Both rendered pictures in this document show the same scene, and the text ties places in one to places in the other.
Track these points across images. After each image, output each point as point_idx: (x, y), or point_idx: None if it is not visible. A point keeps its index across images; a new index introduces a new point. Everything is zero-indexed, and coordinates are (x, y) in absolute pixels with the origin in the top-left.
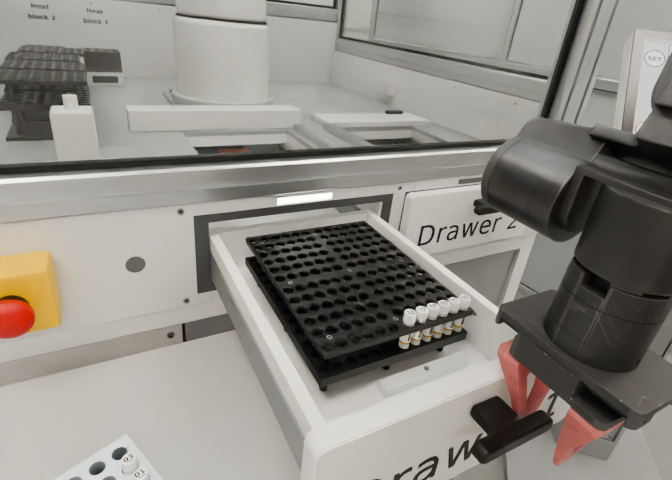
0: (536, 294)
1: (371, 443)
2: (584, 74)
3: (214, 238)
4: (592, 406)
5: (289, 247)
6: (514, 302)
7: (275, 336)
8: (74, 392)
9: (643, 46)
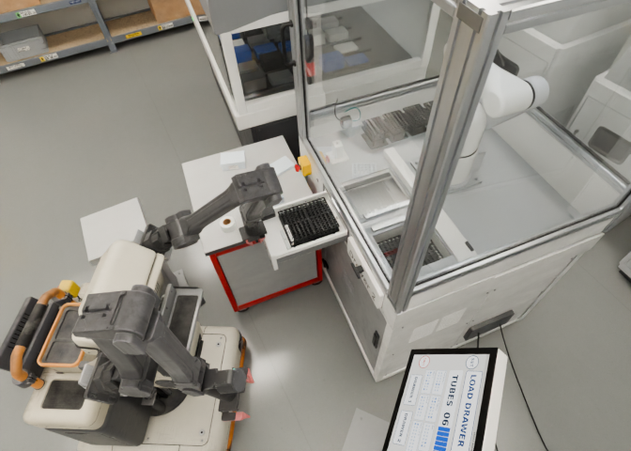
0: (265, 227)
1: None
2: (397, 282)
3: (325, 191)
4: None
5: (319, 206)
6: (263, 223)
7: (284, 205)
8: (301, 188)
9: (482, 354)
